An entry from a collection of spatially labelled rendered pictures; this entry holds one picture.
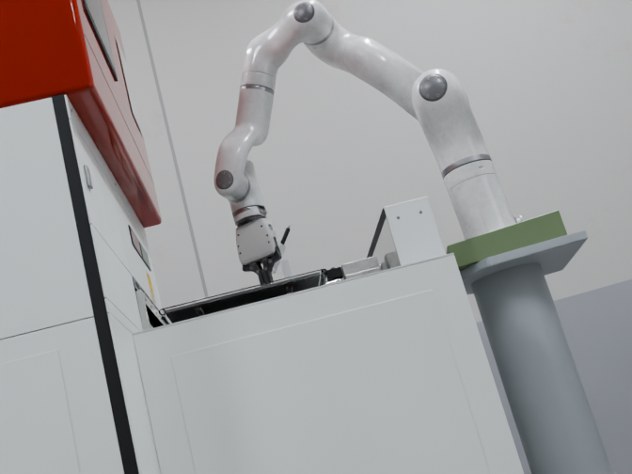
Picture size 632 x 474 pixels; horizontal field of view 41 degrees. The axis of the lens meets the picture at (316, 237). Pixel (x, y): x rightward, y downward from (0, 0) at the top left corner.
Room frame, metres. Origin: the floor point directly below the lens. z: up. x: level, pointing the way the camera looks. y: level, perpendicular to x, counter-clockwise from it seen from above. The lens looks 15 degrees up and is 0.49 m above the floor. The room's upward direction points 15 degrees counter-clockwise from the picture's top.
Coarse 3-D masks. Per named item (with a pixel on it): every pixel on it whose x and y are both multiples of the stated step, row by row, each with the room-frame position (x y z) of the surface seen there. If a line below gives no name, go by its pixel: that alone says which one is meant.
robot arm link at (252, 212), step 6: (240, 210) 1.98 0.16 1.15; (246, 210) 1.97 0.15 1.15; (252, 210) 1.98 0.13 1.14; (258, 210) 1.98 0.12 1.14; (264, 210) 2.00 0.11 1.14; (234, 216) 1.99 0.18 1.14; (240, 216) 1.98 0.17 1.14; (246, 216) 1.98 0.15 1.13; (252, 216) 1.99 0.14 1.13; (258, 216) 1.99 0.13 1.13; (264, 216) 2.01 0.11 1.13; (234, 222) 2.00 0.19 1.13; (240, 222) 2.00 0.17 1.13
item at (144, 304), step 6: (138, 294) 1.68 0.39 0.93; (144, 294) 1.72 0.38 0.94; (138, 300) 1.68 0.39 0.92; (144, 300) 1.70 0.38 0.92; (138, 306) 1.68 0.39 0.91; (144, 306) 1.68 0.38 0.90; (150, 306) 1.79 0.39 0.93; (144, 312) 1.68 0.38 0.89; (150, 312) 1.80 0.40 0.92; (156, 312) 1.87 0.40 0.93; (144, 318) 1.68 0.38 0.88; (150, 318) 1.85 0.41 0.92; (156, 318) 1.87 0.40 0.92; (144, 324) 1.68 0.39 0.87; (156, 324) 1.94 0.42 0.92; (162, 324) 1.95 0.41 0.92
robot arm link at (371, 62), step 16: (336, 32) 1.92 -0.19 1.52; (320, 48) 1.93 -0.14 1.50; (336, 48) 1.94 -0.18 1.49; (352, 48) 1.87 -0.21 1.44; (368, 48) 1.86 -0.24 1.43; (384, 48) 1.86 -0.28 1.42; (336, 64) 1.96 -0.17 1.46; (352, 64) 1.88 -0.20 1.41; (368, 64) 1.86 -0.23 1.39; (384, 64) 1.85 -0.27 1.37; (400, 64) 1.86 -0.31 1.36; (368, 80) 1.89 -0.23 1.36; (384, 80) 1.87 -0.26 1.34; (400, 80) 1.87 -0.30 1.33; (400, 96) 1.90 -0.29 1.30
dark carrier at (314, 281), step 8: (304, 280) 1.80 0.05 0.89; (312, 280) 1.82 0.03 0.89; (272, 288) 1.78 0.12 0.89; (280, 288) 1.81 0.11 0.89; (296, 288) 1.85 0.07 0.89; (304, 288) 1.87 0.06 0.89; (240, 296) 1.78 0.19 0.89; (248, 296) 1.80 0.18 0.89; (256, 296) 1.82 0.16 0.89; (264, 296) 1.85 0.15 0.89; (272, 296) 1.87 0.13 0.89; (208, 304) 1.77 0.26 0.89; (216, 304) 1.79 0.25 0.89; (224, 304) 1.81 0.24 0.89; (232, 304) 1.83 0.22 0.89; (240, 304) 1.85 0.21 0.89; (176, 312) 1.77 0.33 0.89; (184, 312) 1.79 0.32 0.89; (192, 312) 1.81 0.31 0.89; (208, 312) 1.85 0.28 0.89; (176, 320) 1.84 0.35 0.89
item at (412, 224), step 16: (384, 208) 1.63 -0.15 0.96; (400, 208) 1.63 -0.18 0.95; (416, 208) 1.63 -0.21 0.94; (400, 224) 1.63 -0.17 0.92; (416, 224) 1.63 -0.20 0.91; (432, 224) 1.63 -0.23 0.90; (400, 240) 1.63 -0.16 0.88; (416, 240) 1.63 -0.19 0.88; (432, 240) 1.63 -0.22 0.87; (400, 256) 1.62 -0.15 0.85; (416, 256) 1.63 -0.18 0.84; (432, 256) 1.63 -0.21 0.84
